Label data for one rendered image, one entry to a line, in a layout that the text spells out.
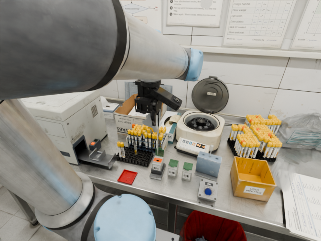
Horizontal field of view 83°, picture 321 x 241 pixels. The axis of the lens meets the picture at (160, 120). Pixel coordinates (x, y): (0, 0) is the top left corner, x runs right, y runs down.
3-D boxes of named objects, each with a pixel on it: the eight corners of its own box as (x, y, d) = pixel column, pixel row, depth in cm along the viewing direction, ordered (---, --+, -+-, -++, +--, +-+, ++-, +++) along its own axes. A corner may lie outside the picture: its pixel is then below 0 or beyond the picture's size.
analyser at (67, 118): (33, 154, 95) (7, 103, 79) (69, 126, 117) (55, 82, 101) (83, 167, 87) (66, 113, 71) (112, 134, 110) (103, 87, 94)
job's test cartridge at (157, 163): (152, 172, 83) (152, 162, 79) (155, 165, 87) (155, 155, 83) (160, 174, 82) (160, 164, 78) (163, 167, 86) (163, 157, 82)
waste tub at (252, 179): (232, 196, 74) (238, 180, 68) (229, 171, 85) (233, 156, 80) (268, 202, 71) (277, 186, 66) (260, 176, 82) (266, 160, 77)
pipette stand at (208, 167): (194, 174, 84) (196, 158, 78) (197, 164, 89) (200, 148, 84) (216, 181, 80) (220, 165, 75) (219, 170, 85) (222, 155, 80)
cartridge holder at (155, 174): (149, 178, 82) (149, 172, 80) (155, 163, 89) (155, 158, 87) (160, 180, 81) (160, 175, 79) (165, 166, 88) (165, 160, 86)
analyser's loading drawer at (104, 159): (72, 159, 89) (70, 151, 86) (81, 150, 94) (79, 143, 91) (110, 169, 84) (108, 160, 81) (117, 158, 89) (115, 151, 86)
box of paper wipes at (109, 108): (84, 115, 129) (80, 99, 123) (93, 107, 139) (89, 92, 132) (113, 119, 125) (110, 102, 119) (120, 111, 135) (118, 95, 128)
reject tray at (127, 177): (117, 181, 80) (117, 180, 80) (124, 170, 86) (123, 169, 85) (131, 185, 78) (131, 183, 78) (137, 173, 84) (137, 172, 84)
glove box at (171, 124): (155, 140, 105) (155, 126, 100) (165, 119, 124) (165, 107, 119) (176, 144, 102) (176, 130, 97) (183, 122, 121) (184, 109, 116)
